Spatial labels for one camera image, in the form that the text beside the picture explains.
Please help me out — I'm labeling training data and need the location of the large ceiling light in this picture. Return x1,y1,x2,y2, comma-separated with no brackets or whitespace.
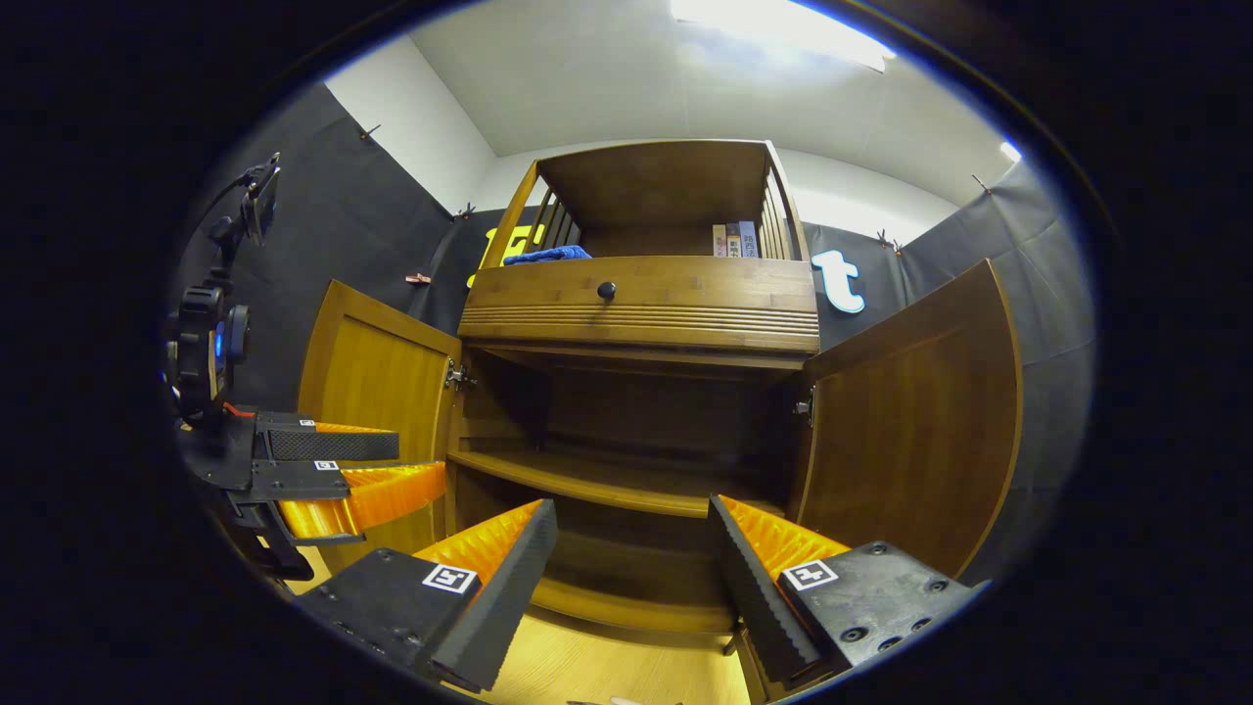
671,0,897,72

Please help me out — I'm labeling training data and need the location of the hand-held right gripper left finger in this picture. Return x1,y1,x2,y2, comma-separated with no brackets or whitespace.
294,497,559,694

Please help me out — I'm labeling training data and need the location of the wooden inner cabinet shelf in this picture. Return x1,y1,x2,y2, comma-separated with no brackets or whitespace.
448,448,784,518

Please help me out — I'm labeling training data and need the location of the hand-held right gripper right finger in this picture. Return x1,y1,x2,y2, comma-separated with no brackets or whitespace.
707,493,980,686

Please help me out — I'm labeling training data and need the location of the wooden cabinet drawer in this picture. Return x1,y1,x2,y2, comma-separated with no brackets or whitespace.
458,255,821,355

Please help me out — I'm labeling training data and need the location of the blue towel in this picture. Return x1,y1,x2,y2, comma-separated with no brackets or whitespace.
502,245,593,266

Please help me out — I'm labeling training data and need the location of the wooden cabinet door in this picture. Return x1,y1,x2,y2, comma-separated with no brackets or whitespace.
788,258,1025,581
297,279,463,574

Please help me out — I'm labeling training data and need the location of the black backdrop cloth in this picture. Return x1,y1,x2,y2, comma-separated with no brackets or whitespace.
181,81,1097,588

